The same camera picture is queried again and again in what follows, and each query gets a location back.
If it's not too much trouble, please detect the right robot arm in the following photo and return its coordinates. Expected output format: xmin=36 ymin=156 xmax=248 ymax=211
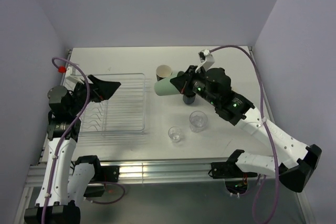
xmin=170 ymin=66 xmax=322 ymax=193

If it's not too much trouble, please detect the aluminium rail frame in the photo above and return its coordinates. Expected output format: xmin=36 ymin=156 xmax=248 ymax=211
xmin=26 ymin=159 xmax=316 ymax=224

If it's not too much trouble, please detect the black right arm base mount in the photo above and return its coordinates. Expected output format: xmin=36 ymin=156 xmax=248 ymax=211
xmin=208 ymin=162 xmax=258 ymax=179

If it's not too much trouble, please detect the small clear glass cup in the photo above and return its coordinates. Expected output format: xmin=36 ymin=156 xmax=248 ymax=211
xmin=168 ymin=126 xmax=183 ymax=143

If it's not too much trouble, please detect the large clear glass cup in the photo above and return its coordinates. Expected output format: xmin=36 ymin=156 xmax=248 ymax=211
xmin=189 ymin=111 xmax=208 ymax=133

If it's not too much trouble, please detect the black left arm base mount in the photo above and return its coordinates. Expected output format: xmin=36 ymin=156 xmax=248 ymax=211
xmin=84 ymin=166 xmax=119 ymax=198

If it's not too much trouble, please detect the black mug cream interior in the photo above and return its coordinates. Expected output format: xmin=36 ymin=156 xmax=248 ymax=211
xmin=155 ymin=65 xmax=173 ymax=81

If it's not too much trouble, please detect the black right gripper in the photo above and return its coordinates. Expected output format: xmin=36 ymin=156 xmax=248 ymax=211
xmin=170 ymin=65 xmax=218 ymax=106

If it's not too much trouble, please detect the dark blue mug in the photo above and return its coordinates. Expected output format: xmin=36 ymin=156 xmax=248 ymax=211
xmin=183 ymin=94 xmax=196 ymax=105

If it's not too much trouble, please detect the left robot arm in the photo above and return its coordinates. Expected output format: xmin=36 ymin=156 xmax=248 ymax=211
xmin=24 ymin=75 xmax=121 ymax=223

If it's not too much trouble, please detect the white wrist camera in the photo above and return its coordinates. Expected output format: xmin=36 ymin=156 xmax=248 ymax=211
xmin=195 ymin=49 xmax=215 ymax=73
xmin=65 ymin=65 xmax=84 ymax=84

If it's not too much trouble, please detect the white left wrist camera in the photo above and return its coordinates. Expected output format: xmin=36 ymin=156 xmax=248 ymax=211
xmin=65 ymin=65 xmax=84 ymax=84

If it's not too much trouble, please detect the clear wire dish rack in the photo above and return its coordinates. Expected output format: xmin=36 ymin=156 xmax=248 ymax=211
xmin=80 ymin=73 xmax=145 ymax=136

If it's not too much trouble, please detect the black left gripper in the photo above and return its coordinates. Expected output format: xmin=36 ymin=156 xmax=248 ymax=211
xmin=68 ymin=74 xmax=120 ymax=115

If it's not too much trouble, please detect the light green plastic cup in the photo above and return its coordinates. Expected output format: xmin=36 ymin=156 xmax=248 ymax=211
xmin=154 ymin=71 xmax=184 ymax=96

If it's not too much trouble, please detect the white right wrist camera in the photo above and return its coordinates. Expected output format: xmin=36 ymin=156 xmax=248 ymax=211
xmin=195 ymin=49 xmax=215 ymax=73

